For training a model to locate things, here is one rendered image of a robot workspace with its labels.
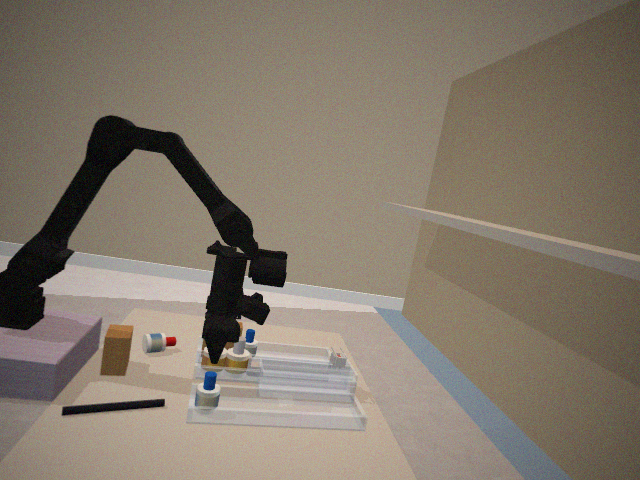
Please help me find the white bottle with red cap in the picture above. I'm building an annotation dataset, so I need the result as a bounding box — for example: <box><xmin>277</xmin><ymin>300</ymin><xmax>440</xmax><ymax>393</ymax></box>
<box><xmin>142</xmin><ymin>333</ymin><xmax>176</xmax><ymax>353</ymax></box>

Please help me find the grey jar with blue lid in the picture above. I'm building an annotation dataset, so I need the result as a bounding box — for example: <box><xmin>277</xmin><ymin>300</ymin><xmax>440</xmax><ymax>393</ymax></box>
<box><xmin>194</xmin><ymin>371</ymin><xmax>221</xmax><ymax>407</ymax></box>
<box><xmin>245</xmin><ymin>329</ymin><xmax>258</xmax><ymax>354</ymax></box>

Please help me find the black flat bar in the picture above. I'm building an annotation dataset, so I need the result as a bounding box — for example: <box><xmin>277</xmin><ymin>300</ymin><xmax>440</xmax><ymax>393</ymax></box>
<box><xmin>61</xmin><ymin>399</ymin><xmax>165</xmax><ymax>415</ymax></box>

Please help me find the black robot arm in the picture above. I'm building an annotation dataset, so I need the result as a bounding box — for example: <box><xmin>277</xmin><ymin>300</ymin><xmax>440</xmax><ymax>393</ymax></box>
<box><xmin>0</xmin><ymin>116</ymin><xmax>287</xmax><ymax>330</ymax></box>

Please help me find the brown rectangular block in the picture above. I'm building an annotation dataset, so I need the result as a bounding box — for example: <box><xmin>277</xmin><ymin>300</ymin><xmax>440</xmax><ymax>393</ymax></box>
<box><xmin>100</xmin><ymin>324</ymin><xmax>134</xmax><ymax>376</ymax></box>

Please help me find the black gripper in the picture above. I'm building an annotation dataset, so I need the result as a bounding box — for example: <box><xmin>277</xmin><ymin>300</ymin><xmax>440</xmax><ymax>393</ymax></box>
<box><xmin>202</xmin><ymin>278</ymin><xmax>243</xmax><ymax>364</ymax></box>

